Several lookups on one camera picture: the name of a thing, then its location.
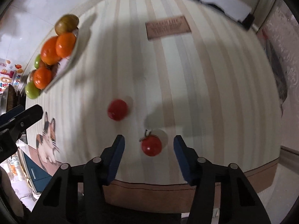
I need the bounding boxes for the green apple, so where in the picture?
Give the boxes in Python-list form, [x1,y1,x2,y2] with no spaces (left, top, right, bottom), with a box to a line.
[25,81,41,100]
[34,54,42,69]

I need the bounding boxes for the red cherry tomato with stem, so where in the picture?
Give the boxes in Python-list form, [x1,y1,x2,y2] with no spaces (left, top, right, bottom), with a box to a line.
[139,130,162,157]

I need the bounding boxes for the small orange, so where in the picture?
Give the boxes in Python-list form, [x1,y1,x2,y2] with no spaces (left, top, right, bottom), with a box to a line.
[33,67,52,90]
[56,32,76,58]

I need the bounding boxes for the large orange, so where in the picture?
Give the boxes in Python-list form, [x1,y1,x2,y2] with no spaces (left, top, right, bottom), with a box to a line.
[40,36,61,66]

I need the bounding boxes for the small orange front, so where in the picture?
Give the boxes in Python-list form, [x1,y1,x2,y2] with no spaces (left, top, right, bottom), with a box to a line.
[56,32,76,58]

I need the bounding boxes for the brown apple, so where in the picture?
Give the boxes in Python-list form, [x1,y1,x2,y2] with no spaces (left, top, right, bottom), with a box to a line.
[54,14,79,35]
[27,69,36,82]

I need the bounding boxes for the blue kitchen cabinet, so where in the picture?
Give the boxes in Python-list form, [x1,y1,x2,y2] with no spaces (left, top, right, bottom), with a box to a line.
[20,150,52,193]

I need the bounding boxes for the steel wok with lid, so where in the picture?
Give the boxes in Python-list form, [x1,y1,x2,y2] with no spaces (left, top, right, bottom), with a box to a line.
[0,84,17,115]

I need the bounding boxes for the oval floral ceramic plate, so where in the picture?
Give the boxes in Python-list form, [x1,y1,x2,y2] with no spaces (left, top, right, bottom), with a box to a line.
[43,27,79,93]

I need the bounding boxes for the striped tablecloth with cat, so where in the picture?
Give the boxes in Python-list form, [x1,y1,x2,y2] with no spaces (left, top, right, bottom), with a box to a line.
[26,0,281,213]

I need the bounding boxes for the colourful wall stickers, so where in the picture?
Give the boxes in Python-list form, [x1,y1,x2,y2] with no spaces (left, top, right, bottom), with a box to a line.
[0,58,24,95]

